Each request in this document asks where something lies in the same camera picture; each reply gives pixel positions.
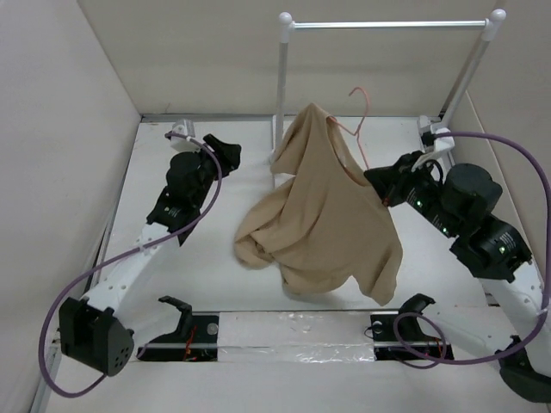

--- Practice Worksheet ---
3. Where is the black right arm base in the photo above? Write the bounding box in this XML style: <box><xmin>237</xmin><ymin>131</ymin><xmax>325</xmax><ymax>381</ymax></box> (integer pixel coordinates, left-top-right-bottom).
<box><xmin>363</xmin><ymin>293</ymin><xmax>454</xmax><ymax>367</ymax></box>

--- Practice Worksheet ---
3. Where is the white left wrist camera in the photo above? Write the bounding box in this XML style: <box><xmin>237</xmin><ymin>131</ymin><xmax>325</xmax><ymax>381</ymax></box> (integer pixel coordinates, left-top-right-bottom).
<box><xmin>164</xmin><ymin>119</ymin><xmax>197</xmax><ymax>152</ymax></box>

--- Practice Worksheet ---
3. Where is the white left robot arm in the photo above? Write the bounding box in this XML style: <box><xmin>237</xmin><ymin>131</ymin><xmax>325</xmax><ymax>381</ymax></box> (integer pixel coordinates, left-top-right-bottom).
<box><xmin>59</xmin><ymin>133</ymin><xmax>242</xmax><ymax>377</ymax></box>

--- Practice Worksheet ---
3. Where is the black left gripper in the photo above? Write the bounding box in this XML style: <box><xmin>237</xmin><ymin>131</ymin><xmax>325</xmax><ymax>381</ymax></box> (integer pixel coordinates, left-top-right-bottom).
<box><xmin>183</xmin><ymin>135</ymin><xmax>239</xmax><ymax>207</ymax></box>

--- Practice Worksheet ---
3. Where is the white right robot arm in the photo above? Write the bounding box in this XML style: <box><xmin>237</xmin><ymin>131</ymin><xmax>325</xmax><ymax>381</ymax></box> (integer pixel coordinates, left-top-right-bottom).
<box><xmin>364</xmin><ymin>151</ymin><xmax>550</xmax><ymax>404</ymax></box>

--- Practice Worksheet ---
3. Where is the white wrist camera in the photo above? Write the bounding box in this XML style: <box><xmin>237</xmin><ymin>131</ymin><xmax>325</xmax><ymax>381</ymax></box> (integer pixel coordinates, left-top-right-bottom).
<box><xmin>164</xmin><ymin>119</ymin><xmax>197</xmax><ymax>152</ymax></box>
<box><xmin>420</xmin><ymin>124</ymin><xmax>455</xmax><ymax>163</ymax></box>

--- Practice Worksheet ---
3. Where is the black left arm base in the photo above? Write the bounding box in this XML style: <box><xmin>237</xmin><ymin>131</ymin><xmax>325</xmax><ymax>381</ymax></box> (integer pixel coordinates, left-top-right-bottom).
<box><xmin>136</xmin><ymin>295</ymin><xmax>220</xmax><ymax>362</ymax></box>

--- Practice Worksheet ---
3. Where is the pink wire hanger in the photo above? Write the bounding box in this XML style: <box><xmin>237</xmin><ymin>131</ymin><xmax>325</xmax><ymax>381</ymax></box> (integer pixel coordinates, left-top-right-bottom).
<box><xmin>328</xmin><ymin>86</ymin><xmax>371</xmax><ymax>170</ymax></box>

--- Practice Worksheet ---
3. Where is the beige t shirt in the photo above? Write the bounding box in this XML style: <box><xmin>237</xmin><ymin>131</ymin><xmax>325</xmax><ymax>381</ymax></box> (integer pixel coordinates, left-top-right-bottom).
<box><xmin>233</xmin><ymin>103</ymin><xmax>403</xmax><ymax>305</ymax></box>

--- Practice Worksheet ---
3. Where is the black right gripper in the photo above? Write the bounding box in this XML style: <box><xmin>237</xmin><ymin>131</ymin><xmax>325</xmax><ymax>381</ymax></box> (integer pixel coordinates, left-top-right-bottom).
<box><xmin>365</xmin><ymin>147</ymin><xmax>459</xmax><ymax>236</ymax></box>

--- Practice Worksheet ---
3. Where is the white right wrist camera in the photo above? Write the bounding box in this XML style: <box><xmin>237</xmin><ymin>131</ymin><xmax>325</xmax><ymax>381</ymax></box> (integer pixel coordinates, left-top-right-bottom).
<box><xmin>420</xmin><ymin>124</ymin><xmax>455</xmax><ymax>163</ymax></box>

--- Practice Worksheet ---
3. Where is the white clothes rack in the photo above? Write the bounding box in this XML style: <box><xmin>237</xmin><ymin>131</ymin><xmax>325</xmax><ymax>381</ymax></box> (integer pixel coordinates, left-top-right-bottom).
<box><xmin>270</xmin><ymin>8</ymin><xmax>507</xmax><ymax>167</ymax></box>

